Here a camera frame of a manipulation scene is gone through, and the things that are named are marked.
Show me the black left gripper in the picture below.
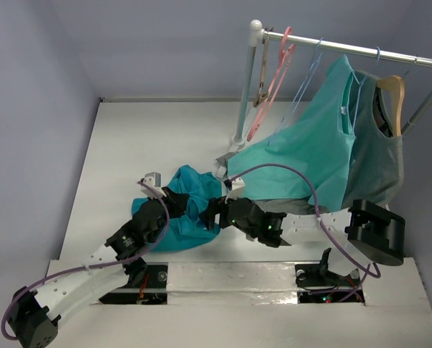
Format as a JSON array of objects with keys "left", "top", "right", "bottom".
[{"left": 146, "top": 186, "right": 188, "bottom": 243}]

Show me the teal blue t shirt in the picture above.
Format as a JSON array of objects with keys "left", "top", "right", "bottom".
[{"left": 152, "top": 165, "right": 222, "bottom": 253}]

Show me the light blue wire hanger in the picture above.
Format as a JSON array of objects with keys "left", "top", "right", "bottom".
[{"left": 267, "top": 38, "right": 323, "bottom": 146}]

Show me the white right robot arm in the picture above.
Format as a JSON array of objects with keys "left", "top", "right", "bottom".
[{"left": 199, "top": 196, "right": 405, "bottom": 284}]

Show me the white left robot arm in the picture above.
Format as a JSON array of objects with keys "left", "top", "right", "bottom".
[{"left": 1, "top": 188, "right": 189, "bottom": 347}]

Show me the mint green t shirt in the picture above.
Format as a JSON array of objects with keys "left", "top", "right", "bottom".
[{"left": 228, "top": 55, "right": 357, "bottom": 212}]

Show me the beige clip hanger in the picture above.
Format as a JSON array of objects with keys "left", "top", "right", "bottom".
[{"left": 253, "top": 37, "right": 270, "bottom": 108}]

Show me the grey t shirt on hanger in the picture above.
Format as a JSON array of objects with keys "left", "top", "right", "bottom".
[{"left": 342, "top": 71, "right": 404, "bottom": 208}]

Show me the pink plastic hanger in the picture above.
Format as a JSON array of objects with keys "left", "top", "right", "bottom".
[{"left": 246, "top": 27, "right": 295, "bottom": 142}]

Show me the wooden hanger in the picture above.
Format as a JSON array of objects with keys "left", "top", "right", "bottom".
[{"left": 376, "top": 68, "right": 412, "bottom": 136}]

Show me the metal clothes rack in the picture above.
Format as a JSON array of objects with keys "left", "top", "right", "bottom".
[{"left": 228, "top": 20, "right": 432, "bottom": 152}]

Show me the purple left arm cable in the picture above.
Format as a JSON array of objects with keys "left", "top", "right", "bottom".
[{"left": 0, "top": 181, "right": 172, "bottom": 341}]

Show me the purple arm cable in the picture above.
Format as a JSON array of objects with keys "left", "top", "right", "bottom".
[
  {"left": 228, "top": 163, "right": 382, "bottom": 302},
  {"left": 0, "top": 181, "right": 172, "bottom": 341}
]

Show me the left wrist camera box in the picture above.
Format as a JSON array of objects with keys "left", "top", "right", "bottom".
[{"left": 137, "top": 172, "right": 165, "bottom": 199}]

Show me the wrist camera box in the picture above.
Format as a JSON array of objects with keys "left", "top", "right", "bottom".
[
  {"left": 137, "top": 172, "right": 165, "bottom": 199},
  {"left": 224, "top": 177, "right": 246, "bottom": 203}
]

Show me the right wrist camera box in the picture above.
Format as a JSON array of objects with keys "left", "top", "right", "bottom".
[{"left": 224, "top": 177, "right": 246, "bottom": 203}]

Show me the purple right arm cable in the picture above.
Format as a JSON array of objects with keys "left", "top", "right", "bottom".
[{"left": 228, "top": 163, "right": 382, "bottom": 302}]

